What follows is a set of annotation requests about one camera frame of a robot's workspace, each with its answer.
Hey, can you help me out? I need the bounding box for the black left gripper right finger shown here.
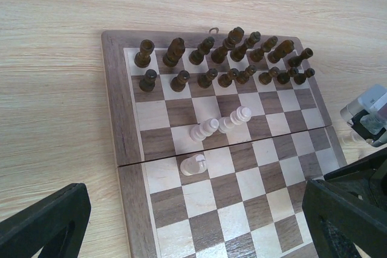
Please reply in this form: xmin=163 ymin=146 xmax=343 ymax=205
xmin=302 ymin=180 xmax=386 ymax=257

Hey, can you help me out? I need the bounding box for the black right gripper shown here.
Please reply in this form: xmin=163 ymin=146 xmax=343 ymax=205
xmin=324 ymin=148 xmax=386 ymax=210

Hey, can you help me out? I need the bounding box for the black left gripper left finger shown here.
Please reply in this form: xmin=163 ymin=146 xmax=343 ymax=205
xmin=1 ymin=183 xmax=91 ymax=257

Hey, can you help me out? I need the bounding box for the dark pawn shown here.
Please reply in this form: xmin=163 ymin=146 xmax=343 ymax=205
xmin=170 ymin=70 xmax=190 ymax=92

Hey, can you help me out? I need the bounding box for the wooden chess board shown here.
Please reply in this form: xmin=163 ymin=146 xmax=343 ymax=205
xmin=102 ymin=30 xmax=345 ymax=257

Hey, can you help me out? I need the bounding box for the metal board clasp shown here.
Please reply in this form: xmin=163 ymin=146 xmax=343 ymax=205
xmin=209 ymin=27 xmax=219 ymax=34

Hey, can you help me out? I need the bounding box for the white queen piece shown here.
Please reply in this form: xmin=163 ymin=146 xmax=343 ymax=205
xmin=218 ymin=106 xmax=252 ymax=134

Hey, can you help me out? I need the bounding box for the dark pawn second row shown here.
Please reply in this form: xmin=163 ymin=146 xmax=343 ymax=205
xmin=218 ymin=68 xmax=239 ymax=88
xmin=139 ymin=69 xmax=157 ymax=92
xmin=197 ymin=68 xmax=218 ymax=89

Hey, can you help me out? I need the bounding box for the white bishop piece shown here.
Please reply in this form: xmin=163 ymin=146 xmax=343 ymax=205
xmin=190 ymin=118 xmax=219 ymax=142

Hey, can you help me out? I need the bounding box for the dark king piece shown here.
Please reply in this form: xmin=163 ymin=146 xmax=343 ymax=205
xmin=230 ymin=31 xmax=261 ymax=62

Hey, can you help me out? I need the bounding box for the dark rook back left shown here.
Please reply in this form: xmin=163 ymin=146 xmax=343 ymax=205
xmin=134 ymin=39 xmax=155 ymax=68

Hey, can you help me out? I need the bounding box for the dark queen piece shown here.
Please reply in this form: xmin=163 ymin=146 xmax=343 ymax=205
xmin=211 ymin=27 xmax=244 ymax=64

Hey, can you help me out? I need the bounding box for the dark bishop back row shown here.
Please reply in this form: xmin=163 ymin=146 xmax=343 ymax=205
xmin=189 ymin=36 xmax=215 ymax=65

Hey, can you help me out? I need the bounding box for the dark knight back row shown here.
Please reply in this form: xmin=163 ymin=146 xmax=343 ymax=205
xmin=163 ymin=37 xmax=185 ymax=68

